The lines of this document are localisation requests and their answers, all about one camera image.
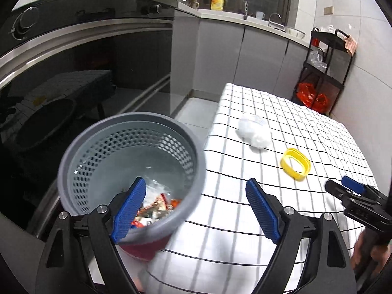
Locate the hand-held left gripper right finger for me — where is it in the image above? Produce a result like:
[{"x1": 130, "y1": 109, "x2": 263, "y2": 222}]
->
[{"x1": 246, "y1": 178, "x2": 359, "y2": 294}]

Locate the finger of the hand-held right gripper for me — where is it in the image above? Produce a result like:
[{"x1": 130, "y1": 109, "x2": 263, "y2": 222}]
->
[
  {"x1": 341, "y1": 176, "x2": 380, "y2": 197},
  {"x1": 325, "y1": 180, "x2": 368, "y2": 205}
]

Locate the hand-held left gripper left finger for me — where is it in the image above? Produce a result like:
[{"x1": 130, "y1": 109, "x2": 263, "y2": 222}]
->
[{"x1": 35, "y1": 177, "x2": 147, "y2": 294}]

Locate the red and white snack wrapper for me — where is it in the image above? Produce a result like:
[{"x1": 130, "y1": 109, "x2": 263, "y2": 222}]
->
[{"x1": 132, "y1": 193, "x2": 182, "y2": 229}]

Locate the yellow plastic ring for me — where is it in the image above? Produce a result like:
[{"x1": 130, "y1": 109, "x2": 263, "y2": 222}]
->
[{"x1": 282, "y1": 148, "x2": 311, "y2": 181}]

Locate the grey perforated plastic bin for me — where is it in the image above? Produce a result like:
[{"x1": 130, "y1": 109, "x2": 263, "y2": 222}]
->
[{"x1": 57, "y1": 112, "x2": 206, "y2": 262}]

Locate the person's right hand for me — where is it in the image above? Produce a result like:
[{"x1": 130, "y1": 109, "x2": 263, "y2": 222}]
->
[{"x1": 351, "y1": 230, "x2": 390, "y2": 274}]

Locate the white checked tablecloth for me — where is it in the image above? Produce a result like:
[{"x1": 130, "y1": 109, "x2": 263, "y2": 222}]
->
[{"x1": 139, "y1": 83, "x2": 380, "y2": 294}]

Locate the crumpled white plastic bag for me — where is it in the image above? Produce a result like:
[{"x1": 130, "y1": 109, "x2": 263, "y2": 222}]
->
[{"x1": 235, "y1": 114, "x2": 272, "y2": 150}]

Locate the red plastic bag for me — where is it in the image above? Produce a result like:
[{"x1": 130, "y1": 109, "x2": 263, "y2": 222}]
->
[{"x1": 296, "y1": 83, "x2": 317, "y2": 108}]

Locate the black metal rack cart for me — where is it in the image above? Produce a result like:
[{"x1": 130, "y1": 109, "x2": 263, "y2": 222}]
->
[{"x1": 291, "y1": 27, "x2": 357, "y2": 115}]

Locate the clear plastic bag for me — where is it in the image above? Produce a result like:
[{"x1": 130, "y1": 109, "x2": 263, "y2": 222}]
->
[{"x1": 308, "y1": 50, "x2": 328, "y2": 68}]

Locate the checked towel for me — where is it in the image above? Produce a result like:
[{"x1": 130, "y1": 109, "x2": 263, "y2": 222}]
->
[{"x1": 344, "y1": 35, "x2": 358, "y2": 56}]

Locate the grey kitchen cabinet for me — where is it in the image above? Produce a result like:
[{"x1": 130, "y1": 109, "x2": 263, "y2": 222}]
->
[{"x1": 170, "y1": 15, "x2": 310, "y2": 105}]

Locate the black glass stove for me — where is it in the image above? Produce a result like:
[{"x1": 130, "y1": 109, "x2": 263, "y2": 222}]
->
[{"x1": 0, "y1": 0, "x2": 180, "y2": 252}]

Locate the large black stove dial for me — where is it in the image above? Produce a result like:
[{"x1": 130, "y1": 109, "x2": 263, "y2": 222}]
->
[{"x1": 13, "y1": 7, "x2": 39, "y2": 39}]

